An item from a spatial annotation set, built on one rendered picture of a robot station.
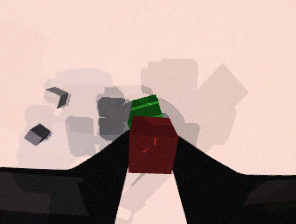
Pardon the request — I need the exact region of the green block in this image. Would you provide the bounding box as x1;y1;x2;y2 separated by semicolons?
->
127;104;163;129
131;94;159;111

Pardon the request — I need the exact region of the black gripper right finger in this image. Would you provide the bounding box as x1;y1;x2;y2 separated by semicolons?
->
173;136;296;224

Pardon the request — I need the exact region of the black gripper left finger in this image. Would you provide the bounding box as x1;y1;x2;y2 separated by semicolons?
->
0;130;130;224

